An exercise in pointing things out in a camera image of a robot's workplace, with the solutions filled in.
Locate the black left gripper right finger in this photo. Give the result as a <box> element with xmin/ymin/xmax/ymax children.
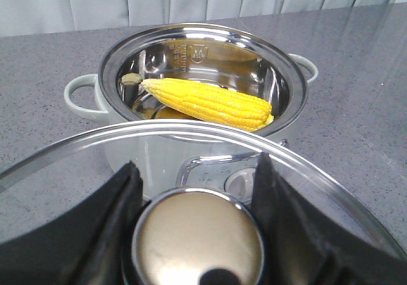
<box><xmin>251</xmin><ymin>153</ymin><xmax>406</xmax><ymax>284</ymax></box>

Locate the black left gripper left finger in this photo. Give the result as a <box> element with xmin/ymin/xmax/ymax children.
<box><xmin>1</xmin><ymin>162</ymin><xmax>144</xmax><ymax>284</ymax></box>

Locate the glass pot lid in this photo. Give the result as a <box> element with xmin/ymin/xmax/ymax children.
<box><xmin>1</xmin><ymin>120</ymin><xmax>406</xmax><ymax>284</ymax></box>

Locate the yellow corn cob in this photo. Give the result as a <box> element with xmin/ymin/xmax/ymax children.
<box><xmin>141</xmin><ymin>78</ymin><xmax>274</xmax><ymax>132</ymax></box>

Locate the pale green electric cooking pot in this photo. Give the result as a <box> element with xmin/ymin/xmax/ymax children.
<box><xmin>64</xmin><ymin>23</ymin><xmax>319</xmax><ymax>203</ymax></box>

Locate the white pleated curtain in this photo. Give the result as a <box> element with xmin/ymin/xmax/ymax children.
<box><xmin>1</xmin><ymin>0</ymin><xmax>405</xmax><ymax>37</ymax></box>

